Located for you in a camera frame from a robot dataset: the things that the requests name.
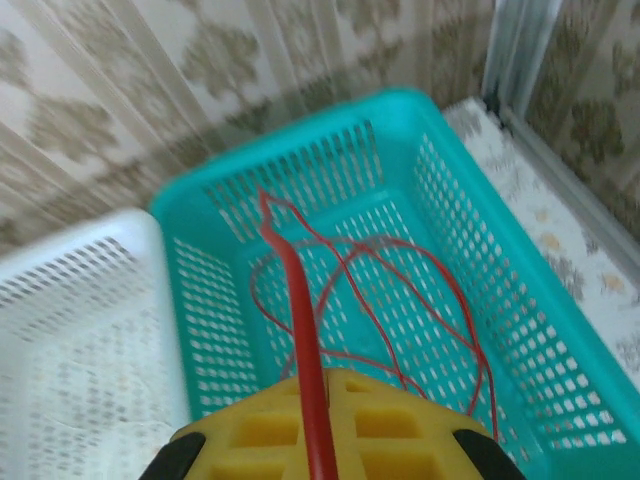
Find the white plastic basket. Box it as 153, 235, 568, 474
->
0, 206, 195, 480

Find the floral table cloth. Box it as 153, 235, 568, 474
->
443, 96, 640, 382

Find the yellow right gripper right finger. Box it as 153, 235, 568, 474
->
323, 369, 525, 480

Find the aluminium frame post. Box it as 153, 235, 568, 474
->
481, 0, 640, 254

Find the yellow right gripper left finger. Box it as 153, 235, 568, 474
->
138, 377, 311, 480

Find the teal plastic basket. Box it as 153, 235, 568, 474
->
148, 88, 640, 470

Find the red cable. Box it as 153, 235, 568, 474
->
262, 195, 431, 401
253, 185, 340, 480
248, 236, 502, 444

